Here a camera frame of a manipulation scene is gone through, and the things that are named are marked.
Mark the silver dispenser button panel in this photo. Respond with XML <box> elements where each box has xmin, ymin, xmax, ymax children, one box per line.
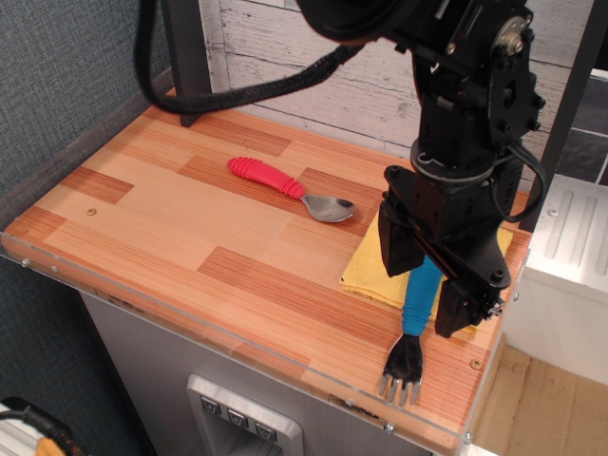
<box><xmin>186</xmin><ymin>374</ymin><xmax>305</xmax><ymax>455</ymax></box>

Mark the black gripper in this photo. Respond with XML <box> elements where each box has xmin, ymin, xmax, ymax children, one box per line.
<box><xmin>378</xmin><ymin>165</ymin><xmax>511</xmax><ymax>338</ymax></box>

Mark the blue handled metal fork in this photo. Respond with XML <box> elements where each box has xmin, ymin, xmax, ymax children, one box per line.
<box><xmin>379</xmin><ymin>256</ymin><xmax>443</xmax><ymax>407</ymax></box>

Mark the dark metal post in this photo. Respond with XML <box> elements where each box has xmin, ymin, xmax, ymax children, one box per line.
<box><xmin>516</xmin><ymin>0</ymin><xmax>608</xmax><ymax>234</ymax></box>
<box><xmin>160</xmin><ymin>0</ymin><xmax>212</xmax><ymax>97</ymax></box>

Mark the dark metal left post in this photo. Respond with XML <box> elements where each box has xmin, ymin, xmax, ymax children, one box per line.
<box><xmin>160</xmin><ymin>0</ymin><xmax>212</xmax><ymax>97</ymax></box>

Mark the yellow object with black strap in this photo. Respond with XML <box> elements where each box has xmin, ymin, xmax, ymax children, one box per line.
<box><xmin>1</xmin><ymin>397</ymin><xmax>90</xmax><ymax>455</ymax></box>

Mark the dark metal right post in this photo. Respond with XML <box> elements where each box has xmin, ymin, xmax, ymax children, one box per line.
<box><xmin>516</xmin><ymin>0</ymin><xmax>608</xmax><ymax>234</ymax></box>

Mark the clear acrylic table edge guard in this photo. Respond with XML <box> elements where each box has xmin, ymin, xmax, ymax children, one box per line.
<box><xmin>1</xmin><ymin>234</ymin><xmax>470</xmax><ymax>455</ymax></box>

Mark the yellow folded cloth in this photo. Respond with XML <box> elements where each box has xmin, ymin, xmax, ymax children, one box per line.
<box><xmin>339</xmin><ymin>211</ymin><xmax>515</xmax><ymax>334</ymax></box>

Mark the white ribbed side unit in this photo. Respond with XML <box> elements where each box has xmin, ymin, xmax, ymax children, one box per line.
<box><xmin>503</xmin><ymin>176</ymin><xmax>607</xmax><ymax>384</ymax></box>

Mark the red handled metal spoon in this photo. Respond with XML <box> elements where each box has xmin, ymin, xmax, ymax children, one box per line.
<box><xmin>228</xmin><ymin>157</ymin><xmax>357</xmax><ymax>223</ymax></box>

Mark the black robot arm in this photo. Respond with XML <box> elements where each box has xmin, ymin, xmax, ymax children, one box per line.
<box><xmin>299</xmin><ymin>1</ymin><xmax>545</xmax><ymax>337</ymax></box>

